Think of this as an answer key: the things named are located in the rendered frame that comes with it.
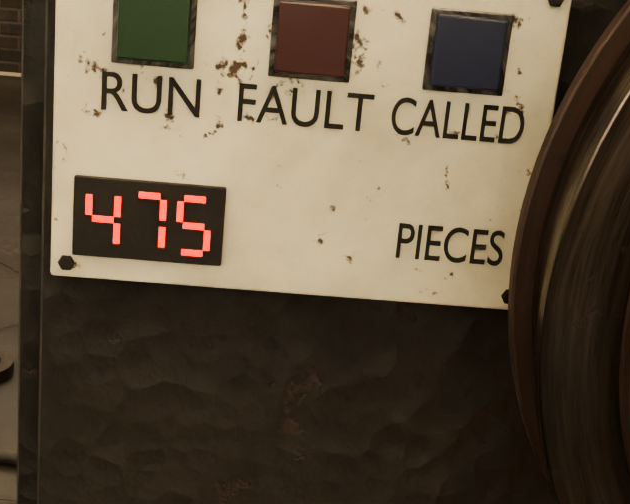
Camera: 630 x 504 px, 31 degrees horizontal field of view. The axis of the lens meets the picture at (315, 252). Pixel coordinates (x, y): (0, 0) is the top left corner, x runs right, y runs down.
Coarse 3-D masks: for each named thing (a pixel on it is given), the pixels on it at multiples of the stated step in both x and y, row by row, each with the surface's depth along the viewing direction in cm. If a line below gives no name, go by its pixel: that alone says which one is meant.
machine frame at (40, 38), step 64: (576, 0) 60; (576, 64) 61; (64, 320) 65; (128, 320) 65; (192, 320) 66; (256, 320) 66; (320, 320) 66; (384, 320) 66; (448, 320) 66; (64, 384) 67; (128, 384) 67; (192, 384) 67; (256, 384) 67; (320, 384) 67; (384, 384) 67; (448, 384) 67; (512, 384) 67; (64, 448) 68; (128, 448) 68; (192, 448) 68; (256, 448) 68; (320, 448) 68; (384, 448) 68; (448, 448) 69; (512, 448) 69
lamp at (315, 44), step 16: (288, 16) 58; (304, 16) 58; (320, 16) 58; (336, 16) 58; (288, 32) 58; (304, 32) 58; (320, 32) 58; (336, 32) 58; (288, 48) 58; (304, 48) 58; (320, 48) 58; (336, 48) 58; (288, 64) 58; (304, 64) 58; (320, 64) 58; (336, 64) 59
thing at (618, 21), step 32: (608, 32) 52; (608, 64) 53; (576, 96) 53; (576, 128) 54; (544, 160) 54; (544, 192) 54; (512, 256) 56; (512, 288) 56; (512, 320) 57; (512, 352) 57
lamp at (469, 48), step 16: (448, 16) 58; (464, 16) 58; (448, 32) 58; (464, 32) 58; (480, 32) 58; (496, 32) 58; (448, 48) 58; (464, 48) 58; (480, 48) 58; (496, 48) 58; (432, 64) 59; (448, 64) 59; (464, 64) 59; (480, 64) 59; (496, 64) 59; (432, 80) 59; (448, 80) 59; (464, 80) 59; (480, 80) 59; (496, 80) 59
